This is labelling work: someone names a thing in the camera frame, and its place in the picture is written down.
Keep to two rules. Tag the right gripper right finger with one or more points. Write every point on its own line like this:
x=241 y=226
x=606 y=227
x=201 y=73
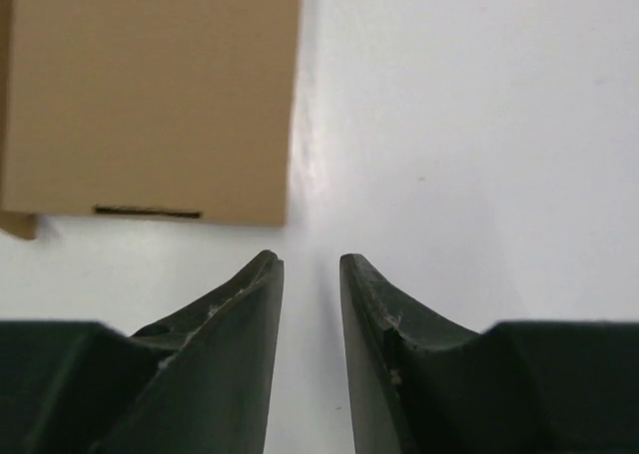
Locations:
x=421 y=383

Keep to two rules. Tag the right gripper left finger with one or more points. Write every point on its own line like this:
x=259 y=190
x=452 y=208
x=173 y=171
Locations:
x=196 y=381

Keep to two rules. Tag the cardboard box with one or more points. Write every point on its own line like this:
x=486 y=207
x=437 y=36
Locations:
x=175 y=110

